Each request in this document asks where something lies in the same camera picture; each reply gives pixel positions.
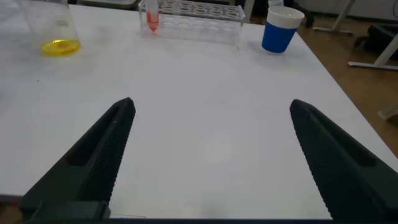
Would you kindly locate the clear glass beaker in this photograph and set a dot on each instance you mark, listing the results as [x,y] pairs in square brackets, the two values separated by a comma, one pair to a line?
[59,46]

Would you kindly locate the long white standing desk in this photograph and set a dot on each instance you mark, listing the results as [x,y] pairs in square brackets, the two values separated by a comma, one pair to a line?
[385,53]

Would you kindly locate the blue white paper cup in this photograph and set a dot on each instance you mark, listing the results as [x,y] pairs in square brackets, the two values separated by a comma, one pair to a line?
[278,37]

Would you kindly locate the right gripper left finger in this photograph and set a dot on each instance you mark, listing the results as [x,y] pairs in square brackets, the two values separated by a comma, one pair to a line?
[93,161]

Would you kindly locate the red pigment test tube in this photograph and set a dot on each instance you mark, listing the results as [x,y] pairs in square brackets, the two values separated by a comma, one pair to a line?
[152,18]

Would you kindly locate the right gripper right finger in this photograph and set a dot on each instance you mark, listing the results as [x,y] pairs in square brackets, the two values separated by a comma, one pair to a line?
[348,180]

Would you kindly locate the clear plastic test tube rack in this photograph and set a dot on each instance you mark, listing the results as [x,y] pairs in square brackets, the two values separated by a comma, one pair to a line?
[199,25]

